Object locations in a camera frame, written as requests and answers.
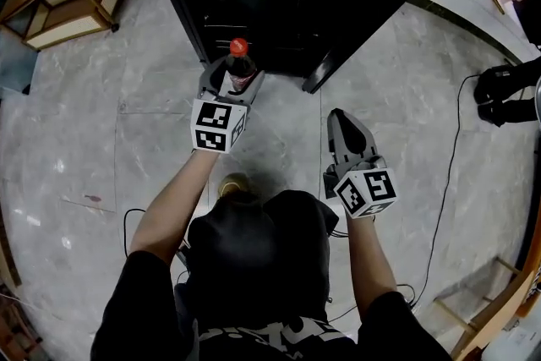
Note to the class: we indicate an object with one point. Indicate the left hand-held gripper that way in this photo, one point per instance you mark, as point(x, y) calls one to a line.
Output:
point(211, 122)

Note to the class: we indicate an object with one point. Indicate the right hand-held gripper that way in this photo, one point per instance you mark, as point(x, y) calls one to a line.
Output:
point(365, 190)

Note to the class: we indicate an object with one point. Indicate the dark cola bottle red cap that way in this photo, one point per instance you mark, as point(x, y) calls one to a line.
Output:
point(240, 65)

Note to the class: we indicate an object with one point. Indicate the person's left forearm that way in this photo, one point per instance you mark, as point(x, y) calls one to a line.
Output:
point(173, 207)

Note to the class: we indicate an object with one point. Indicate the person's right forearm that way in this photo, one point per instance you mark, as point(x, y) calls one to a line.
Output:
point(372, 258)

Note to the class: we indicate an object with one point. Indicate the person's left tan shoe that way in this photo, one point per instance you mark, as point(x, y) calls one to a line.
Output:
point(233, 184)

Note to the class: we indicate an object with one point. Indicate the person's black trousers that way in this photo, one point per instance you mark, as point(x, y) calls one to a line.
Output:
point(262, 249)

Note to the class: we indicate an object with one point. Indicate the plastic wrapped grey box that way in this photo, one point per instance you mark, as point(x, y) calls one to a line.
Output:
point(17, 67)

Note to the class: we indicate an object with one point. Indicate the black backpack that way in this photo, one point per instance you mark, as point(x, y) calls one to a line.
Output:
point(531, 19)

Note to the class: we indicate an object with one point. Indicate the light wooden side table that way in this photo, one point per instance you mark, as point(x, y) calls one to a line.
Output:
point(503, 308)

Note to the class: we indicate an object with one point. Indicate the person's black printed shirt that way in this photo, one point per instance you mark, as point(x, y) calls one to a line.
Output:
point(139, 308)

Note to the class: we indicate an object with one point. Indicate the curved wooden slat panel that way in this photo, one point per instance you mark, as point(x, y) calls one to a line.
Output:
point(8, 262)

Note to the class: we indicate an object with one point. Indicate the reddish brown crate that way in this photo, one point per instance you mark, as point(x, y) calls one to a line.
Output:
point(17, 329)

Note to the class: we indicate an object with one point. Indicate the yellow frame with striped cloth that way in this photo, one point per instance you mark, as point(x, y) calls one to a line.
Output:
point(534, 287)

